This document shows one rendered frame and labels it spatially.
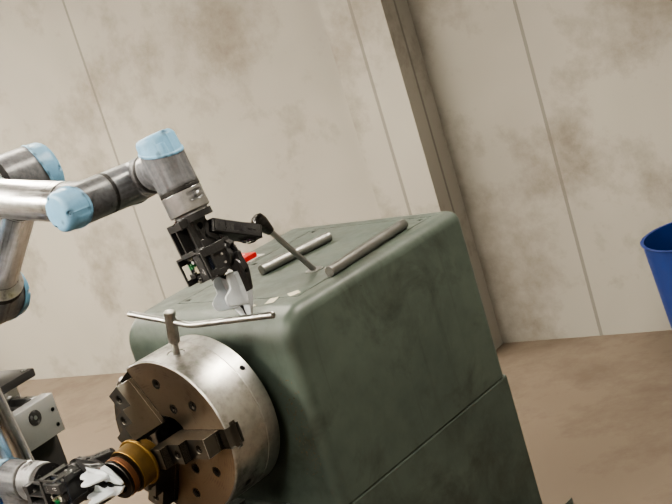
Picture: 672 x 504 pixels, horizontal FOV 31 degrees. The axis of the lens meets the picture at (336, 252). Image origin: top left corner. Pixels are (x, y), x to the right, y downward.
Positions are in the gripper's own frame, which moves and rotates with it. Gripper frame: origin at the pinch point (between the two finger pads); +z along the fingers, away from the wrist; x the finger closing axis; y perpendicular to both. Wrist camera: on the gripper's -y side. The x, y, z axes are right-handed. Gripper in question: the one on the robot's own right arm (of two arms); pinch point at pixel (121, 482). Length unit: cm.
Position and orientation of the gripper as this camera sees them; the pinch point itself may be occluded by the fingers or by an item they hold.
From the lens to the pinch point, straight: 221.7
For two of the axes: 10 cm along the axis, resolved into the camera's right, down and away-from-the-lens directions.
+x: -2.8, -9.3, -2.2
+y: -6.1, 3.5, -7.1
